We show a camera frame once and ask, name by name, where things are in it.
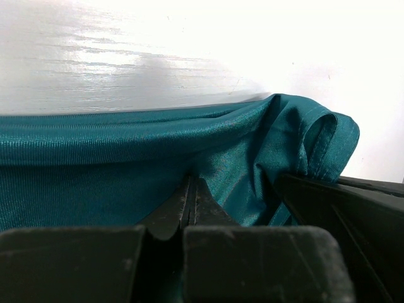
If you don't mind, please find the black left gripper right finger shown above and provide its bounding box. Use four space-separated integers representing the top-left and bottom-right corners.
189 179 239 226

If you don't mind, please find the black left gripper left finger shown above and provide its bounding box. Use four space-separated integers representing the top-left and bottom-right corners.
137 177 191 241

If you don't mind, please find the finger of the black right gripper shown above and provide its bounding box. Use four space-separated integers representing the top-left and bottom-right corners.
275 174 403 302
338 177 404 198

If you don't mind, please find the teal cloth napkin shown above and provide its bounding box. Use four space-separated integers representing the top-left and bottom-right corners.
1 94 360 230

